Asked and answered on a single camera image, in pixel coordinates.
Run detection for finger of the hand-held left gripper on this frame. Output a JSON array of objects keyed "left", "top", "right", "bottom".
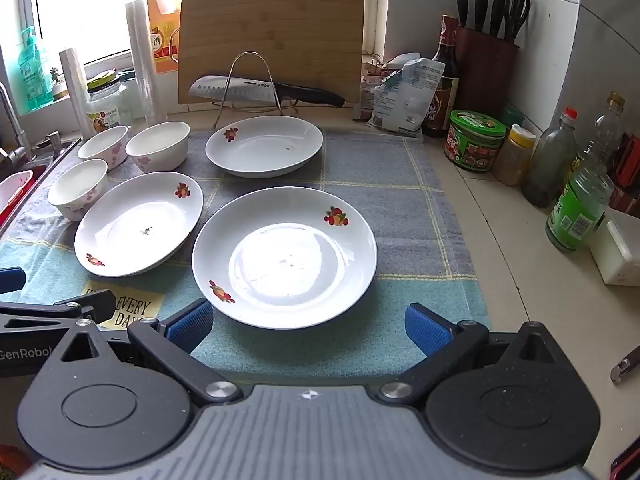
[
  {"left": 0, "top": 268, "right": 27, "bottom": 295},
  {"left": 52, "top": 290, "right": 116, "bottom": 322}
]

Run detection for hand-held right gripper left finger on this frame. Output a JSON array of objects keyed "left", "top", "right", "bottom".
[{"left": 60, "top": 299, "right": 245, "bottom": 407}]

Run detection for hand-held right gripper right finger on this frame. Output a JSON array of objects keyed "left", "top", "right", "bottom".
[{"left": 376, "top": 303, "right": 558, "bottom": 405}]

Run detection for white plate with fruit print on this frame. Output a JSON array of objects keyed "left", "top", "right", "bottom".
[
  {"left": 205, "top": 116, "right": 325, "bottom": 178},
  {"left": 192, "top": 187, "right": 377, "bottom": 330},
  {"left": 74, "top": 171, "right": 205, "bottom": 278}
]

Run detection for white bowl with pink flowers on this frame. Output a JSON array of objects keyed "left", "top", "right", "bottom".
[
  {"left": 125, "top": 121, "right": 191, "bottom": 175},
  {"left": 48, "top": 159, "right": 109, "bottom": 222},
  {"left": 77, "top": 125, "right": 130, "bottom": 171}
]

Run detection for red rimmed white container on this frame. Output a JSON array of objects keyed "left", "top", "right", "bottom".
[{"left": 0, "top": 170, "right": 35, "bottom": 226}]

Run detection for grey blue checked mat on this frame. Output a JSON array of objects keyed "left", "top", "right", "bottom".
[{"left": 0, "top": 120, "right": 491, "bottom": 376}]

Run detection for steel sink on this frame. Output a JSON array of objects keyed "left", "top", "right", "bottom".
[{"left": 0, "top": 135, "right": 83, "bottom": 233}]

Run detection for steel faucet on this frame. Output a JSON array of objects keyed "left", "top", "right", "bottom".
[{"left": 0, "top": 82, "right": 32, "bottom": 162}]

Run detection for metal sink knob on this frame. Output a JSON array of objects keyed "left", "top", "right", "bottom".
[{"left": 37, "top": 131, "right": 68, "bottom": 152}]

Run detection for yellow lidded spice jar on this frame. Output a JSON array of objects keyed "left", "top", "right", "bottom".
[{"left": 492, "top": 124, "right": 537, "bottom": 187}]

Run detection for green lidded jar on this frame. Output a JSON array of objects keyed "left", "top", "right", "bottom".
[{"left": 444, "top": 110, "right": 507, "bottom": 174}]

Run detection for green plastic bottle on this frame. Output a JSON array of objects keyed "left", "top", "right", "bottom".
[{"left": 545, "top": 152, "right": 615, "bottom": 254}]

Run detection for clear glass jar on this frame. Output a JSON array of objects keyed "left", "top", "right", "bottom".
[{"left": 85, "top": 71, "right": 130, "bottom": 135}]

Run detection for short plastic bag roll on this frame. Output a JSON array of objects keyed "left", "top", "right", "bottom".
[{"left": 59, "top": 47, "right": 95, "bottom": 139}]

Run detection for clear bottle red cap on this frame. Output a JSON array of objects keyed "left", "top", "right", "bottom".
[{"left": 522, "top": 106, "right": 579, "bottom": 209}]

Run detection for green soap pump bottle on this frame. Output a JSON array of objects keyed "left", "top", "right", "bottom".
[{"left": 17, "top": 25, "right": 55, "bottom": 112}]

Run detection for white plastic box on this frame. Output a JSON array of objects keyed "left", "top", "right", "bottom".
[{"left": 589, "top": 207, "right": 640, "bottom": 287}]

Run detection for white blue printed bag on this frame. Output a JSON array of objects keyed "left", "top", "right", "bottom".
[{"left": 367, "top": 57, "right": 447, "bottom": 136}]

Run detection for red white printed bag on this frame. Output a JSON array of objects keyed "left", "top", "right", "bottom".
[{"left": 360, "top": 72, "right": 387, "bottom": 121}]

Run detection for red black object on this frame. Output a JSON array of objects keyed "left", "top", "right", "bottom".
[{"left": 609, "top": 435, "right": 640, "bottom": 480}]

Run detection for tall plastic wrap roll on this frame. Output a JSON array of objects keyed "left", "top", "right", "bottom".
[{"left": 125, "top": 0, "right": 162, "bottom": 124}]

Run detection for red package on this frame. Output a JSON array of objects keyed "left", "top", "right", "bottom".
[{"left": 610, "top": 132, "right": 640, "bottom": 213}]

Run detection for dark red knife block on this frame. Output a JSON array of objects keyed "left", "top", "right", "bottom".
[{"left": 454, "top": 25, "right": 521, "bottom": 121}]

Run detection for clear bottle with yellow cap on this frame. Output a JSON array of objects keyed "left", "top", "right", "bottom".
[{"left": 575, "top": 91, "right": 626, "bottom": 171}]

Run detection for dark soy sauce bottle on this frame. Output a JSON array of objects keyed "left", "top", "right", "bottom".
[{"left": 422, "top": 14, "right": 460, "bottom": 139}]

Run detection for orange cooking oil bottle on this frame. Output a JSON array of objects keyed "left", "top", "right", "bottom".
[{"left": 145, "top": 0, "right": 182, "bottom": 75}]

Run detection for window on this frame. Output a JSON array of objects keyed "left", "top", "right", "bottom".
[{"left": 20, "top": 0, "right": 351, "bottom": 63}]

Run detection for bamboo cutting board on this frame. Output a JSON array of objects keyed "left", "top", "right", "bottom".
[{"left": 177, "top": 0, "right": 366, "bottom": 108}]

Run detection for black kitchen scissors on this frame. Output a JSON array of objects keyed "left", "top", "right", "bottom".
[{"left": 504, "top": 0, "right": 531, "bottom": 44}]

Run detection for metal utensil handle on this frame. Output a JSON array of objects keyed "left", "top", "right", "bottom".
[{"left": 610, "top": 345, "right": 640, "bottom": 384}]

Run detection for black handled kitchen knife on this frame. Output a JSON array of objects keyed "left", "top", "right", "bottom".
[{"left": 188, "top": 75, "right": 347, "bottom": 109}]

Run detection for steel wire rack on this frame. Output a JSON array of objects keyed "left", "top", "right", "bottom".
[{"left": 212, "top": 51, "right": 301, "bottom": 128}]

